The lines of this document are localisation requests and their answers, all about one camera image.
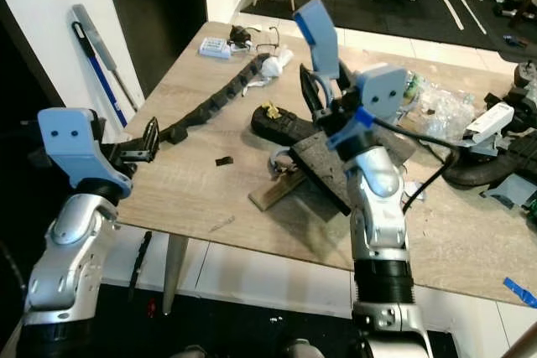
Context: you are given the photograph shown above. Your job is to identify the grey floor plank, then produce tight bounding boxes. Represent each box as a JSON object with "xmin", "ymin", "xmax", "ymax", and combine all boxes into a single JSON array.
[
  {"xmin": 430, "ymin": 0, "xmax": 467, "ymax": 32},
  {"xmin": 451, "ymin": 0, "xmax": 489, "ymax": 36}
]

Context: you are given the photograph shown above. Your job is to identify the long black ribbed device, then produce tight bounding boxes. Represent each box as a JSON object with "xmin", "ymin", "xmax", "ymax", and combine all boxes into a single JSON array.
[{"xmin": 250, "ymin": 102, "xmax": 320, "ymax": 148}]

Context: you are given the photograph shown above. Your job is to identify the white camera device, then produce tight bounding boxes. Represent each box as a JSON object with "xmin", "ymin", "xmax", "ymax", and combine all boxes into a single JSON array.
[{"xmin": 463, "ymin": 101, "xmax": 516, "ymax": 146}]

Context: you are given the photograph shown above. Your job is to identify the light grey right wrist camera mount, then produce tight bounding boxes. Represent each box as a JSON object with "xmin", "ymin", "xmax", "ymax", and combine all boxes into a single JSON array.
[{"xmin": 325, "ymin": 63, "xmax": 410, "ymax": 153}]

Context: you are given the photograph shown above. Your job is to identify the small yellow scrap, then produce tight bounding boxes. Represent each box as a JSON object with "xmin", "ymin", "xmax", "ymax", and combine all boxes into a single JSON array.
[{"xmin": 261, "ymin": 101, "xmax": 282, "ymax": 121}]

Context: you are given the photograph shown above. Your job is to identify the light grey left wrist camera mount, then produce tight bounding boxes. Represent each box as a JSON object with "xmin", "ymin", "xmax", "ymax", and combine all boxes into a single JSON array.
[{"xmin": 38, "ymin": 107, "xmax": 133, "ymax": 201}]

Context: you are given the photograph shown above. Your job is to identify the grey left robot leg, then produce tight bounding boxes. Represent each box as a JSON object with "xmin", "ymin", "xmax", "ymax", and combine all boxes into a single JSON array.
[{"xmin": 181, "ymin": 344, "xmax": 221, "ymax": 358}]

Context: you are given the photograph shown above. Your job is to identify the clear crumpled plastic bag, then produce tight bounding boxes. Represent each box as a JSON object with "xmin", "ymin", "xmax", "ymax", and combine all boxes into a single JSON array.
[{"xmin": 436, "ymin": 81, "xmax": 489, "ymax": 137}]

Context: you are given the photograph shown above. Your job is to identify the grey metal bar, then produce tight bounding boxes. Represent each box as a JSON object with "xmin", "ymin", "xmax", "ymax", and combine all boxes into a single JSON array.
[{"xmin": 71, "ymin": 3, "xmax": 139, "ymax": 112}]

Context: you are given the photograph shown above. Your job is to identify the white power adapter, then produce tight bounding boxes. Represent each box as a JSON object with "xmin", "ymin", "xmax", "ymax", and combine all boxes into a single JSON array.
[{"xmin": 199, "ymin": 38, "xmax": 233, "ymax": 60}]

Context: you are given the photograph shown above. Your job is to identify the dark grey foam pad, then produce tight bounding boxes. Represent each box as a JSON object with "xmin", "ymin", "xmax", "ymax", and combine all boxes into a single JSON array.
[{"xmin": 289, "ymin": 136, "xmax": 355, "ymax": 216}]

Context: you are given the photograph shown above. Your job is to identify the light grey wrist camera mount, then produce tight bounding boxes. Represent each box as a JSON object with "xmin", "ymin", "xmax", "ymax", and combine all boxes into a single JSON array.
[
  {"xmin": 325, "ymin": 63, "xmax": 410, "ymax": 153},
  {"xmin": 38, "ymin": 107, "xmax": 133, "ymax": 201}
]

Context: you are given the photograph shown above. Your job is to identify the grey right robot leg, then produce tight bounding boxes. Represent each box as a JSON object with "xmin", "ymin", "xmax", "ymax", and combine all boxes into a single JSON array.
[{"xmin": 284, "ymin": 339, "xmax": 323, "ymax": 358}]

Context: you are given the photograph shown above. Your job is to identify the wooden table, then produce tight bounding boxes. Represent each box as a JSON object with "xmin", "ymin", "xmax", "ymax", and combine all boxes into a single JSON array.
[{"xmin": 88, "ymin": 21, "xmax": 537, "ymax": 317}]

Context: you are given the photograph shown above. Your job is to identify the flat wooden piece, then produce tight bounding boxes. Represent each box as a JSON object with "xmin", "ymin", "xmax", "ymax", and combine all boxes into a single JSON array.
[{"xmin": 248, "ymin": 169, "xmax": 303, "ymax": 214}]

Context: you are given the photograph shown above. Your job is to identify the short black stick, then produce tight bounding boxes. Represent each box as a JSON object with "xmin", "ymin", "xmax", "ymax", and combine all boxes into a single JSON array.
[{"xmin": 128, "ymin": 231, "xmax": 154, "ymax": 302}]

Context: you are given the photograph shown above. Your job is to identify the black floor mat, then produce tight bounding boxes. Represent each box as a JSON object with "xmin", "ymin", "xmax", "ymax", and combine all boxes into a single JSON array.
[{"xmin": 109, "ymin": 278, "xmax": 504, "ymax": 358}]

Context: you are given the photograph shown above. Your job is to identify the small white paper scrap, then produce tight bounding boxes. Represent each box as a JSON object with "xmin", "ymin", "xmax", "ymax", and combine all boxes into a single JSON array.
[{"xmin": 401, "ymin": 180, "xmax": 422, "ymax": 201}]

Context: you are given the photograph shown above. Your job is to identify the black cable drag chain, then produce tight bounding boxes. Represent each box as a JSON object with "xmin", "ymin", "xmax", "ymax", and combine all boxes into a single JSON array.
[{"xmin": 158, "ymin": 52, "xmax": 271, "ymax": 145}]

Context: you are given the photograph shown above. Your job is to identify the clear plastic bag with bottle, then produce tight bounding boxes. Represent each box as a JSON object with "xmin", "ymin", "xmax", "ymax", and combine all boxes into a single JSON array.
[{"xmin": 404, "ymin": 69, "xmax": 450, "ymax": 124}]

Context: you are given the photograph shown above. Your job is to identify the white crumpled tissue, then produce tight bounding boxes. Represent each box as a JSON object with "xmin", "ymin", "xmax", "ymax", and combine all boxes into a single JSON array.
[{"xmin": 256, "ymin": 48, "xmax": 296, "ymax": 82}]

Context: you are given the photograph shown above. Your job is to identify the blue grey printed part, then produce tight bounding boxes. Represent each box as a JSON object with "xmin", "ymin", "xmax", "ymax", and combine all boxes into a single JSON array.
[{"xmin": 477, "ymin": 176, "xmax": 537, "ymax": 215}]

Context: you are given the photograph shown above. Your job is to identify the grey robot leg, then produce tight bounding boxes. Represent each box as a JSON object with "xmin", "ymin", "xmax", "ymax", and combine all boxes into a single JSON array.
[
  {"xmin": 181, "ymin": 344, "xmax": 221, "ymax": 358},
  {"xmin": 284, "ymin": 339, "xmax": 323, "ymax": 358}
]

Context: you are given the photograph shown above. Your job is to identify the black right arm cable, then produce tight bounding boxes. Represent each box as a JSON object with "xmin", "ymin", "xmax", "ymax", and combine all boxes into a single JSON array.
[{"xmin": 369, "ymin": 115, "xmax": 462, "ymax": 215}]

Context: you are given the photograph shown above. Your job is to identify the black rounded device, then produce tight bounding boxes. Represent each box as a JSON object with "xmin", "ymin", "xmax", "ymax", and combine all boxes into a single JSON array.
[{"xmin": 443, "ymin": 133, "xmax": 537, "ymax": 191}]

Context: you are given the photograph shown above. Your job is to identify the metal ring clamp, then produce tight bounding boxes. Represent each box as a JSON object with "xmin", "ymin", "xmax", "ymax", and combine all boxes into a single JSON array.
[{"xmin": 270, "ymin": 148, "xmax": 299, "ymax": 176}]

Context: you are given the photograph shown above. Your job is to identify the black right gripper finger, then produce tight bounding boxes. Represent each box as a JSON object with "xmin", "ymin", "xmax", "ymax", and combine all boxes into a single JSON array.
[
  {"xmin": 326, "ymin": 73, "xmax": 355, "ymax": 109},
  {"xmin": 300, "ymin": 71, "xmax": 326, "ymax": 120}
]

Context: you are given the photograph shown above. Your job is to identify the small black plug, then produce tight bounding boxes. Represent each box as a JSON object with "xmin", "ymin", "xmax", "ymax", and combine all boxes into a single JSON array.
[{"xmin": 228, "ymin": 24, "xmax": 257, "ymax": 49}]

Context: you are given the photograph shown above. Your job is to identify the blue tape strip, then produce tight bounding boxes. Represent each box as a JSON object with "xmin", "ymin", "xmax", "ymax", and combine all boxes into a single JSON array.
[{"xmin": 502, "ymin": 276, "xmax": 537, "ymax": 310}]

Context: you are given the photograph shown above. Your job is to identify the black motor part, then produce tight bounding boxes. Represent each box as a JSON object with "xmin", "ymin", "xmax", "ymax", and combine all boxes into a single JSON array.
[{"xmin": 510, "ymin": 58, "xmax": 537, "ymax": 109}]

